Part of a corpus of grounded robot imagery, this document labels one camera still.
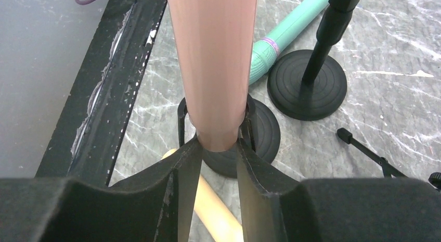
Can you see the cream yellow microphone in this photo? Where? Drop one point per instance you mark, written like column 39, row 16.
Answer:
column 215, row 216

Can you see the black tripod shock-mount stand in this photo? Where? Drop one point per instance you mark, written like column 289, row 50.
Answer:
column 388, row 170

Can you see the pink microphone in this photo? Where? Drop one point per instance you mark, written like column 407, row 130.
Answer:
column 214, row 40

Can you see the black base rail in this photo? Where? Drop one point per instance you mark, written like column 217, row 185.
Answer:
column 89, row 133

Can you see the teal microphone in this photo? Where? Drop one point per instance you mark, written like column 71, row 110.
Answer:
column 266, row 50

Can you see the black round-base mic stand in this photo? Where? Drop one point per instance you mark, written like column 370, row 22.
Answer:
column 310, row 85
column 267, row 137

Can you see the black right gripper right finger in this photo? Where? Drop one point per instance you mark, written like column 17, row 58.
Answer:
column 275, row 207

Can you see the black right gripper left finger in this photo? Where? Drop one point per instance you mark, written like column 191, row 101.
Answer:
column 155, row 204

